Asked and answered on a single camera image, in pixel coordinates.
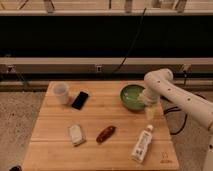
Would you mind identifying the green ceramic bowl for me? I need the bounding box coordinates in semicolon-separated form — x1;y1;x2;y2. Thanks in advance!
120;84;145;111

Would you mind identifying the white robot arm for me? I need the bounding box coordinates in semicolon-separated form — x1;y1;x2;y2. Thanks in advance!
142;68;213;171

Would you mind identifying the white plastic bottle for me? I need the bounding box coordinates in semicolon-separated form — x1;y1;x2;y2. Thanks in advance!
131;125;153;163

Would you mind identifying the wooden cutting board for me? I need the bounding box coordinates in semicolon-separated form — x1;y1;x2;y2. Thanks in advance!
22;81;179;171

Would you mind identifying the brown sausage-shaped object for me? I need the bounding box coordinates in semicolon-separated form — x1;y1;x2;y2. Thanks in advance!
96;126;116;144

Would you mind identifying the black smartphone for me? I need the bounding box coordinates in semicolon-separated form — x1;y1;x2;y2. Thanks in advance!
72;91;89;110

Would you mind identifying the white wrapped packet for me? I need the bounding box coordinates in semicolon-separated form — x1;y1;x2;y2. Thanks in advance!
68;124;86;146

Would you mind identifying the white plastic cup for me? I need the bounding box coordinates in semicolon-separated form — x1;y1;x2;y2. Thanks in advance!
52;82;69;105

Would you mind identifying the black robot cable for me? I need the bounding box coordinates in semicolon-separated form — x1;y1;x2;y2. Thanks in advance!
163;71;208;136

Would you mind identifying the black hanging cable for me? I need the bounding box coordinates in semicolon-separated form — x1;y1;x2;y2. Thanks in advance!
111;7;148;74

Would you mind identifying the white wall outlet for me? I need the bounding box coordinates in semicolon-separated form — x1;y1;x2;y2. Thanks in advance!
97;66;102;72

